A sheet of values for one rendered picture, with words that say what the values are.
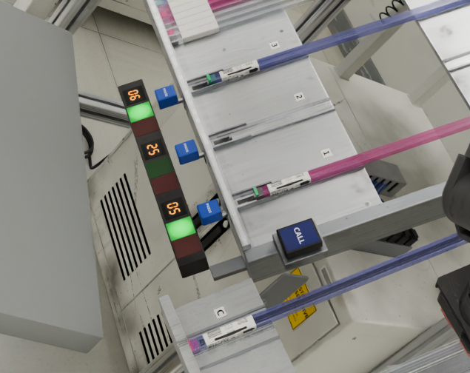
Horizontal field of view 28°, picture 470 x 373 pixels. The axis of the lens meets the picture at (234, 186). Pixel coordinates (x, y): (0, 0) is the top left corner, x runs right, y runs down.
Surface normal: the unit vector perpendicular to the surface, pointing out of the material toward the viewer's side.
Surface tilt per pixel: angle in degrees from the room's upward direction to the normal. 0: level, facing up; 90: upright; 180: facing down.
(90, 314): 0
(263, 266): 90
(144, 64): 0
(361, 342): 90
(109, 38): 0
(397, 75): 90
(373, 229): 90
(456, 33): 46
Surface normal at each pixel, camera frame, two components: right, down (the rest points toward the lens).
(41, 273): 0.60, -0.60
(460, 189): -0.80, -0.51
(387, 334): 0.31, 0.78
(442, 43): -0.11, -0.54
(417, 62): -0.73, -0.17
